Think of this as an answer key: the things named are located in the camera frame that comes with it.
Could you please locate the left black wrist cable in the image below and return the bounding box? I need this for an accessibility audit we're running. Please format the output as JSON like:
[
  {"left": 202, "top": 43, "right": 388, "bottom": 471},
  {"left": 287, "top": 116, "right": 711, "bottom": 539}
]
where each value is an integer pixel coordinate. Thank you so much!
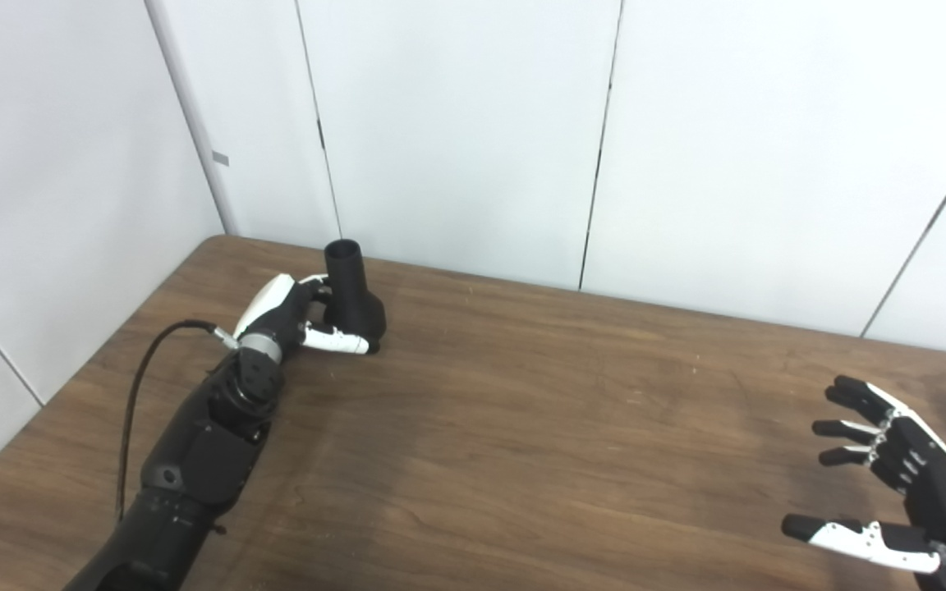
[{"left": 116, "top": 319, "right": 240, "bottom": 522}]

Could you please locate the black funnel-shaped nozzle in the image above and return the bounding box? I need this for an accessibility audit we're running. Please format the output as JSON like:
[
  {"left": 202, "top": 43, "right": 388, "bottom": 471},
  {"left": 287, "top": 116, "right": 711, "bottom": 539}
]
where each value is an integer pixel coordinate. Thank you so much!
[{"left": 324, "top": 239, "right": 387, "bottom": 354}]

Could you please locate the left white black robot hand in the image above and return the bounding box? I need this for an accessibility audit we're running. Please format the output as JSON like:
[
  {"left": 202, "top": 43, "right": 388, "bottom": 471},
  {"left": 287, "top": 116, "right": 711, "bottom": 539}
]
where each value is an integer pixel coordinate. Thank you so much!
[{"left": 232, "top": 273, "right": 371, "bottom": 355}]

